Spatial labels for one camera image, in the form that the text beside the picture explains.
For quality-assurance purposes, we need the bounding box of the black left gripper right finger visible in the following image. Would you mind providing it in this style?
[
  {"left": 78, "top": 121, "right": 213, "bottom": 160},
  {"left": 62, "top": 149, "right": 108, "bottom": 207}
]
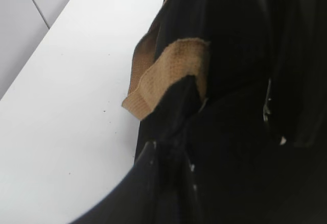
[{"left": 186, "top": 144, "right": 245, "bottom": 223}]

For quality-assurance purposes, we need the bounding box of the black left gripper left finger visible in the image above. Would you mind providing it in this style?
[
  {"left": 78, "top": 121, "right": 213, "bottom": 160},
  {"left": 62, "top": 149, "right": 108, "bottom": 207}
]
[{"left": 73, "top": 141, "right": 158, "bottom": 223}]

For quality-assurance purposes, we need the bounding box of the silver metal zipper pull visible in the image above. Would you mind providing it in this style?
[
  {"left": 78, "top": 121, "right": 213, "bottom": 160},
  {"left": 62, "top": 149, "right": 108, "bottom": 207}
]
[{"left": 263, "top": 79, "right": 271, "bottom": 123}]

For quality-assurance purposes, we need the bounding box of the black canvas tote bag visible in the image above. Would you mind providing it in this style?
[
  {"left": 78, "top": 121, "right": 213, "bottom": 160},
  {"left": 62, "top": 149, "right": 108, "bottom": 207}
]
[{"left": 123, "top": 0, "right": 326, "bottom": 223}]

